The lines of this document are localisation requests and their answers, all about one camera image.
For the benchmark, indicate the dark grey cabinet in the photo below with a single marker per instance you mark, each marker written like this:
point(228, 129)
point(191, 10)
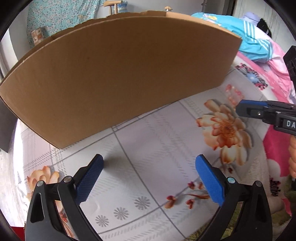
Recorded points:
point(7, 125)

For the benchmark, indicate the wooden chair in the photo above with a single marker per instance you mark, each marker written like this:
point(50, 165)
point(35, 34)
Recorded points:
point(113, 6)

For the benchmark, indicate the small figurine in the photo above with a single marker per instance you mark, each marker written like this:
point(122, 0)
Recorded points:
point(168, 8)

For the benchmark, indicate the teal floral wall cloth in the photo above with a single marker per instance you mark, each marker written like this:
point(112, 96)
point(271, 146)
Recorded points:
point(53, 16)

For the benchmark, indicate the floral plaid bed sheet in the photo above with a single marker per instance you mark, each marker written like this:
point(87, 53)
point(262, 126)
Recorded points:
point(143, 192)

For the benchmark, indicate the patterned tall box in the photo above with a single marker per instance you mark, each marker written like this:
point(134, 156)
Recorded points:
point(39, 34)

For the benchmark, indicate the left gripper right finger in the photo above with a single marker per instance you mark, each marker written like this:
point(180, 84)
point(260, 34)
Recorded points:
point(254, 221)

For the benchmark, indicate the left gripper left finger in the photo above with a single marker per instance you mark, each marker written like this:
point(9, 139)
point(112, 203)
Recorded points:
point(43, 221)

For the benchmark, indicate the person right hand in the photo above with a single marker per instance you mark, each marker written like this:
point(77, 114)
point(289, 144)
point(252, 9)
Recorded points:
point(292, 159)

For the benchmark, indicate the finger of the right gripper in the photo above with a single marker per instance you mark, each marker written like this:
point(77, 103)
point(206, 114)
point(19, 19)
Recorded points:
point(257, 112)
point(253, 103)

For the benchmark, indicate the pink floral blanket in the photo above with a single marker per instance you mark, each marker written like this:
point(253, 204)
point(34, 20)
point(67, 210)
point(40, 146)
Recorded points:
point(275, 79)

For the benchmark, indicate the brown cardboard box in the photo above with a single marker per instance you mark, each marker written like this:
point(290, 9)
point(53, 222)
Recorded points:
point(103, 72)

